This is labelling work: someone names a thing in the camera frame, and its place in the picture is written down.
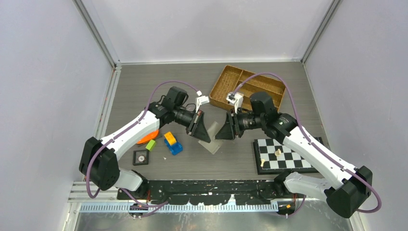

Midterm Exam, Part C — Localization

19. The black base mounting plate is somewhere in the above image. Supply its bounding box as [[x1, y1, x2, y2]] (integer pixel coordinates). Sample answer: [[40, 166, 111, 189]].
[[117, 180, 301, 205]]

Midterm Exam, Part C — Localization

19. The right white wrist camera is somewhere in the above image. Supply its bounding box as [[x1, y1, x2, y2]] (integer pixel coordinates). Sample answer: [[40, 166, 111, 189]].
[[226, 92, 244, 113]]

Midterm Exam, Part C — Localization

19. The blue yellow toy car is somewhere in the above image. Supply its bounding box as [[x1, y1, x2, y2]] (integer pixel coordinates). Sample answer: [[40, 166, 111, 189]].
[[164, 131, 183, 155]]

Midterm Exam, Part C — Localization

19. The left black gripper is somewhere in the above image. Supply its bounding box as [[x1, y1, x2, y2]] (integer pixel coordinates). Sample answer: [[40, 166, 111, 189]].
[[174, 106, 211, 143]]

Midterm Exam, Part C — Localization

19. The orange tape dispenser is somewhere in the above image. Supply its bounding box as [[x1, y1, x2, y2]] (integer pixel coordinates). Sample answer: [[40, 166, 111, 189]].
[[136, 129, 160, 145]]

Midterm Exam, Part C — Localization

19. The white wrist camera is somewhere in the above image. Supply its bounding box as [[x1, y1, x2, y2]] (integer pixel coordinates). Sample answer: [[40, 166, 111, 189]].
[[226, 92, 244, 113], [195, 90, 210, 112]]

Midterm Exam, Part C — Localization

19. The black white chessboard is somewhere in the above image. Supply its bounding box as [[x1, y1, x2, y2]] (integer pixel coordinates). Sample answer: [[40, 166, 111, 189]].
[[252, 139, 318, 175]]

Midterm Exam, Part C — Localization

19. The green block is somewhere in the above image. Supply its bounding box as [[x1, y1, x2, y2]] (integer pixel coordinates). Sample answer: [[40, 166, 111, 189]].
[[145, 140, 156, 151]]

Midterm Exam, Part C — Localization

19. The wooden chess pawn upper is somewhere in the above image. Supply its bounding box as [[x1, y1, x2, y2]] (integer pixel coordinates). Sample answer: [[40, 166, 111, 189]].
[[275, 149, 282, 157]]

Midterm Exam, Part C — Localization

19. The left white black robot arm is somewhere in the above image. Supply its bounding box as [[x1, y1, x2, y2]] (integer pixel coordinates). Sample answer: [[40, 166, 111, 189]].
[[79, 86, 211, 199]]

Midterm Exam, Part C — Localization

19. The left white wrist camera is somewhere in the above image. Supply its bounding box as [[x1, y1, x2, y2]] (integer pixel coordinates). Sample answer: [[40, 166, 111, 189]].
[[195, 90, 210, 112]]

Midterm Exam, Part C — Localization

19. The woven wicker divided tray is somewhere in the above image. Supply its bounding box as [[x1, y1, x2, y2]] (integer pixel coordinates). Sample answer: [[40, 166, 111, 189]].
[[209, 65, 286, 111]]

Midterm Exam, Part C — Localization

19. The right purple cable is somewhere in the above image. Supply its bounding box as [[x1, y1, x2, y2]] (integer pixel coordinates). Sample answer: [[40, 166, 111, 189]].
[[231, 71, 383, 219]]

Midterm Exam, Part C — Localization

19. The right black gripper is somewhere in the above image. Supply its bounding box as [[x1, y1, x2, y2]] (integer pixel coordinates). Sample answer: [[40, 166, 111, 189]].
[[216, 108, 265, 141]]

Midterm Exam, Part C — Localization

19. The small black square box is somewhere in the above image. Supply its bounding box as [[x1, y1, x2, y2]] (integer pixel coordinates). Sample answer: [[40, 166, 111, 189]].
[[132, 149, 150, 166]]

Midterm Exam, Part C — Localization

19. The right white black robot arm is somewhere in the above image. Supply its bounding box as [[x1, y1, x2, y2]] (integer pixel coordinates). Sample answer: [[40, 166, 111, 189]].
[[215, 91, 373, 218]]

